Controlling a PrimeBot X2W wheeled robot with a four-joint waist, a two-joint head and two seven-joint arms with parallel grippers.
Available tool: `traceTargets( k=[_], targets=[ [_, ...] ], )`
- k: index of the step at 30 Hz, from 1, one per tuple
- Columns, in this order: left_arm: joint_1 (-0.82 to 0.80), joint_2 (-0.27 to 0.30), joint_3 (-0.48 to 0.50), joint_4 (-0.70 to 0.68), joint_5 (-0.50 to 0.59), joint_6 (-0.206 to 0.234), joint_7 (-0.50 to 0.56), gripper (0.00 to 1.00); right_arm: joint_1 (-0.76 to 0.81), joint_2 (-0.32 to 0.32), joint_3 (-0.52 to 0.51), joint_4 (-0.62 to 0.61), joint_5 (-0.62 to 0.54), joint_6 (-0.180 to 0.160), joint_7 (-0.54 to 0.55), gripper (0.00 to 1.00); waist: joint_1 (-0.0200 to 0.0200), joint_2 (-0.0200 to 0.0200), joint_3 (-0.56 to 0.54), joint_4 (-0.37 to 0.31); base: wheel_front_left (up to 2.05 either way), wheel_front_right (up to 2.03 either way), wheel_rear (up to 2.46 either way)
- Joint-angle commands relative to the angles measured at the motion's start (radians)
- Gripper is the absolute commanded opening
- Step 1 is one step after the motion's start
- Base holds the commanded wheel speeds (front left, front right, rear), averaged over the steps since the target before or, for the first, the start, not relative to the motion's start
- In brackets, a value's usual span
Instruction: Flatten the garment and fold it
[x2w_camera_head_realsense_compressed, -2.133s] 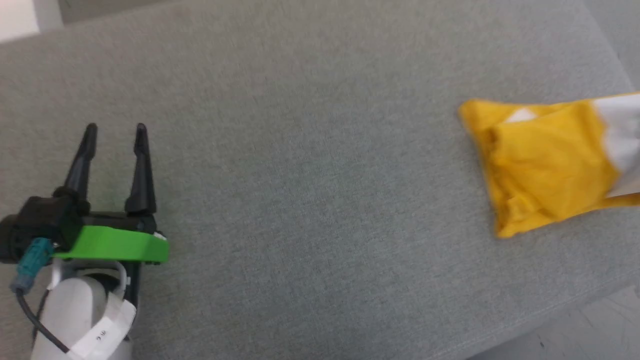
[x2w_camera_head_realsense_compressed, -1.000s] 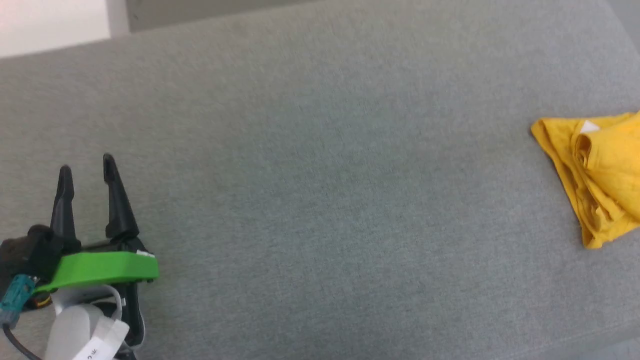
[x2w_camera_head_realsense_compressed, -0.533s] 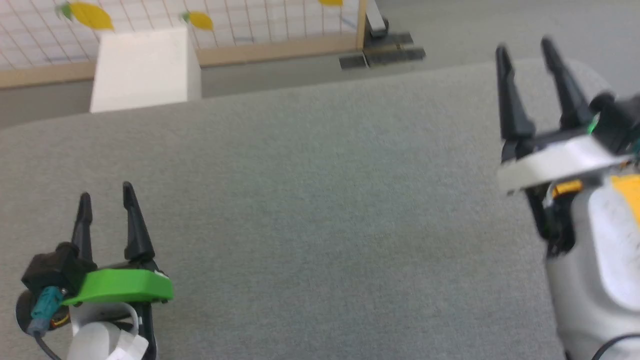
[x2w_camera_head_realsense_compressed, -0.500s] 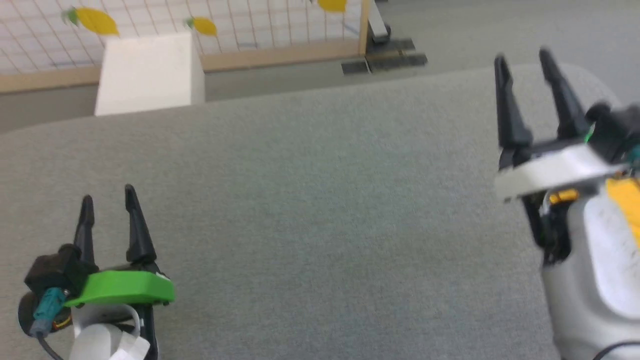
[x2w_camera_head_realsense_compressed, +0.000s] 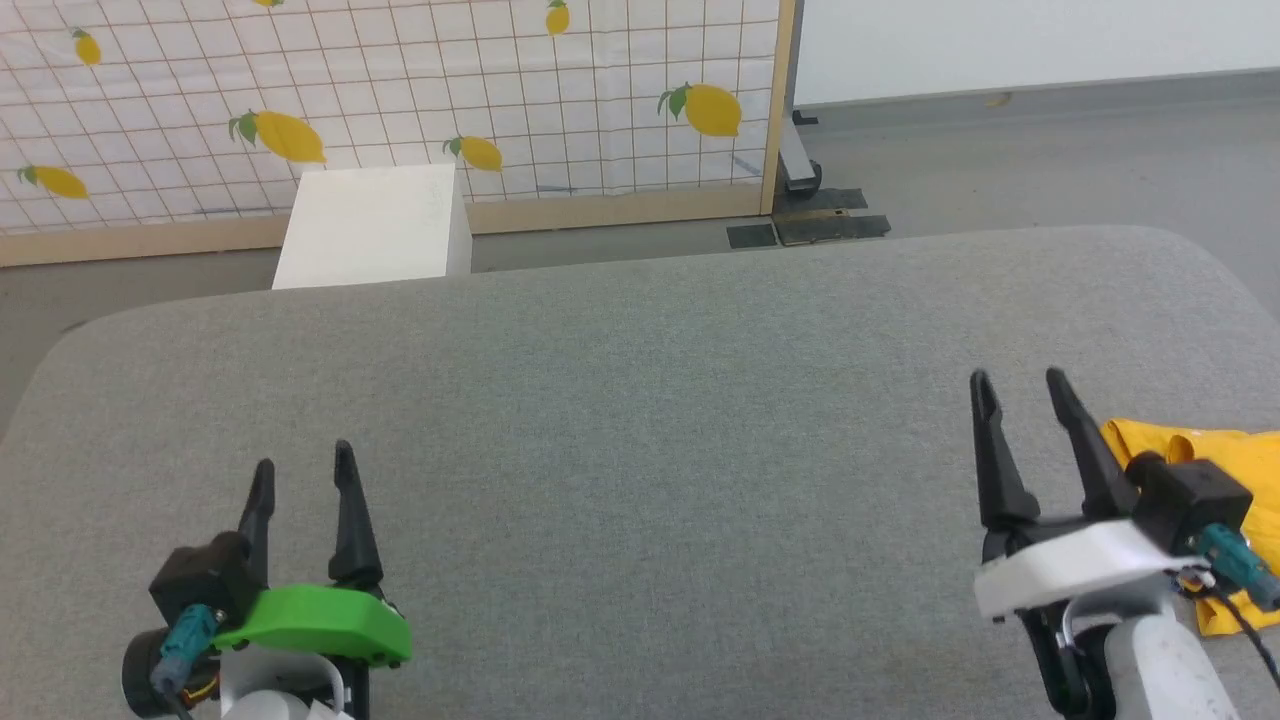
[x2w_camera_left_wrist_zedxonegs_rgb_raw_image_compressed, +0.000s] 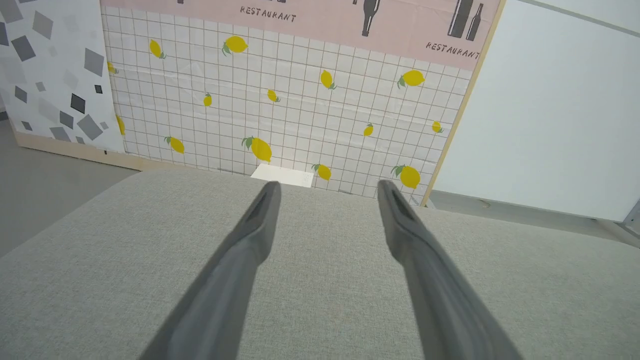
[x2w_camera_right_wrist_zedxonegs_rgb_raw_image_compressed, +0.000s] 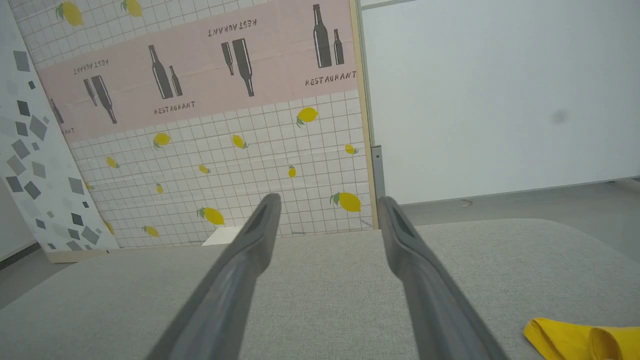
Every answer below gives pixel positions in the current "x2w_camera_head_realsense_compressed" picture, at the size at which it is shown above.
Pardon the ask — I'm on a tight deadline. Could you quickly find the white box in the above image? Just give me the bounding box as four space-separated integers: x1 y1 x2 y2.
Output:
272 165 473 291

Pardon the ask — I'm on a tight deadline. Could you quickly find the arm teal plug cable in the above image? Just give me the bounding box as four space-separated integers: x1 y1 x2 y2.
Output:
152 605 219 720
1195 525 1280 686

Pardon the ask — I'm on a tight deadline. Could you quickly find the grey metal stand leg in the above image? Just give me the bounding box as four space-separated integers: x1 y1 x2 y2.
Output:
780 110 826 194

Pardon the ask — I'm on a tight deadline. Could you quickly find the right arm teal plug cable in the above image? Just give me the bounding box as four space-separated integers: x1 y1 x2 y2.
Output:
1195 525 1280 686

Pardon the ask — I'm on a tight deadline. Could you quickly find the left arm teal plug cable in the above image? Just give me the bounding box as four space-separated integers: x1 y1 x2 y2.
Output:
152 605 219 720

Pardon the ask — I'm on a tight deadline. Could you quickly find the long black floor strip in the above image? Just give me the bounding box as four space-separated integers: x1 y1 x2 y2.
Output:
775 212 891 246

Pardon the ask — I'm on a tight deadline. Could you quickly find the yellow cat print T-shirt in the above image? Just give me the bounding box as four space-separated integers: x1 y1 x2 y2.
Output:
1100 418 1280 637

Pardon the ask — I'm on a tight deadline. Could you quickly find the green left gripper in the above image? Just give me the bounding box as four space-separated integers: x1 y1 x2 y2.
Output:
122 440 413 717

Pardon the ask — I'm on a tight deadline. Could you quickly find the lemon print partition screen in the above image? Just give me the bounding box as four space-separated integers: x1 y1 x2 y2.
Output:
0 0 798 269

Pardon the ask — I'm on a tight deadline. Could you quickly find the black floor plate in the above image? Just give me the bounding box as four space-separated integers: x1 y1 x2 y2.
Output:
785 188 869 211

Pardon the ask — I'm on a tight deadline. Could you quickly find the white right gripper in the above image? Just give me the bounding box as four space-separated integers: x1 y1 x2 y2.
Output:
968 368 1213 621

